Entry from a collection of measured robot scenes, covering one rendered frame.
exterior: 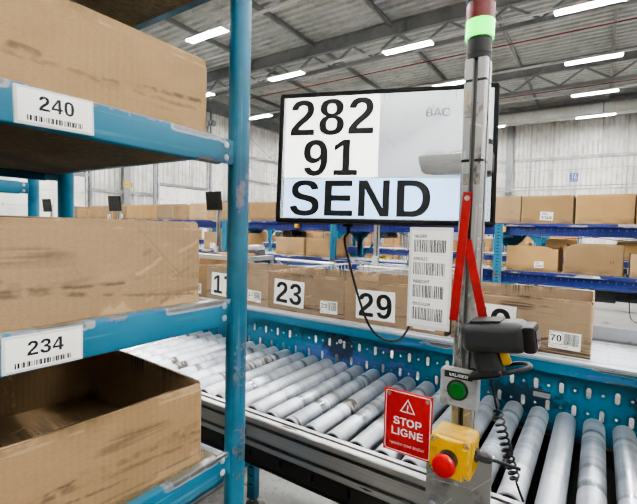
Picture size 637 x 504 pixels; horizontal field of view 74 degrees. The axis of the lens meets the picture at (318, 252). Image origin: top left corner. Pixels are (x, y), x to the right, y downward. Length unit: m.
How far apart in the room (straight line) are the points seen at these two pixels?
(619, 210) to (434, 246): 5.16
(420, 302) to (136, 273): 0.54
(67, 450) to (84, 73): 0.36
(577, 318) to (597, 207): 4.56
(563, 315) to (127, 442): 1.19
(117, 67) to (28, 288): 0.23
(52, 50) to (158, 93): 0.11
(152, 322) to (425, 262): 0.54
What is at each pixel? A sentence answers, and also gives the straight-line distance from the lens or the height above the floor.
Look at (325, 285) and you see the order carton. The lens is 1.67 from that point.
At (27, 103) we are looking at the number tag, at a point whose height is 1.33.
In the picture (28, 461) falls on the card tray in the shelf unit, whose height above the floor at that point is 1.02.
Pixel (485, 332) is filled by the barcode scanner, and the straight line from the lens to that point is 0.77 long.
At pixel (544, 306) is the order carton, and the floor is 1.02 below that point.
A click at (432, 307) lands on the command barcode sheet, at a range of 0.85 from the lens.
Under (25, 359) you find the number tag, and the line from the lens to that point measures 0.42.
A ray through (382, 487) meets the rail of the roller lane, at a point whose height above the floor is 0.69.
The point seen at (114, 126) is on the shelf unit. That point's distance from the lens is 0.46.
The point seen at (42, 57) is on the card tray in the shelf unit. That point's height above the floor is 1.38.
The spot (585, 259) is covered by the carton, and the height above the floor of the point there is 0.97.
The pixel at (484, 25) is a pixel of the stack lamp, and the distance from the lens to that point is 0.89.
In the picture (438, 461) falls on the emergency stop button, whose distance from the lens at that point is 0.81.
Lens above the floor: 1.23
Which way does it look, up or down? 3 degrees down
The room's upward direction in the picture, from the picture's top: 1 degrees clockwise
